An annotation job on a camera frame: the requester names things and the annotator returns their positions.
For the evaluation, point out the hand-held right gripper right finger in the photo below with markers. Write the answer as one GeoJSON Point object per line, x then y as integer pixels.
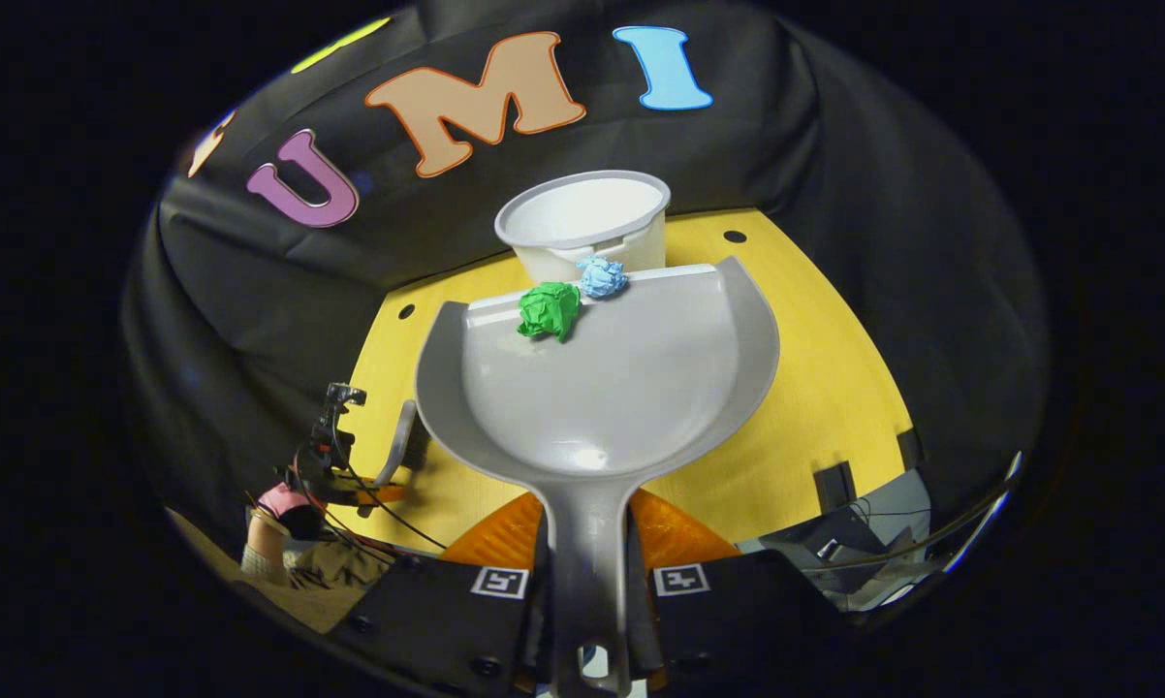
{"type": "Point", "coordinates": [738, 620]}

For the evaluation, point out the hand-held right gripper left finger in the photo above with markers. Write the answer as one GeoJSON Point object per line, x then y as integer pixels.
{"type": "Point", "coordinates": [427, 620]}

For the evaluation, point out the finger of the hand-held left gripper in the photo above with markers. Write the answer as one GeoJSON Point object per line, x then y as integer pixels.
{"type": "Point", "coordinates": [384, 493]}

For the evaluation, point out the green paper ball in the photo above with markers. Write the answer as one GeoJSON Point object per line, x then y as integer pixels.
{"type": "Point", "coordinates": [550, 310]}

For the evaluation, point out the grey plastic dustpan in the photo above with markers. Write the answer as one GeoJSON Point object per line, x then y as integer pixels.
{"type": "Point", "coordinates": [621, 388]}

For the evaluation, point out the blue paper ball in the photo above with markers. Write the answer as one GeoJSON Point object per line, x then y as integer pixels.
{"type": "Point", "coordinates": [602, 278]}

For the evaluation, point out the white plastic garbage bin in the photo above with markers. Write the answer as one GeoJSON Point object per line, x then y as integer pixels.
{"type": "Point", "coordinates": [573, 208]}

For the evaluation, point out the yellow wooden desktop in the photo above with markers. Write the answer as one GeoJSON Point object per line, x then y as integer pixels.
{"type": "Point", "coordinates": [834, 388]}

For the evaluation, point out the black desk clamp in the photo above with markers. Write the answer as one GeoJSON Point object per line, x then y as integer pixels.
{"type": "Point", "coordinates": [834, 487]}
{"type": "Point", "coordinates": [910, 449]}

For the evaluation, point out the black backdrop cloth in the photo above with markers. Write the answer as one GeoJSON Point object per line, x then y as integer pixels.
{"type": "Point", "coordinates": [883, 194]}

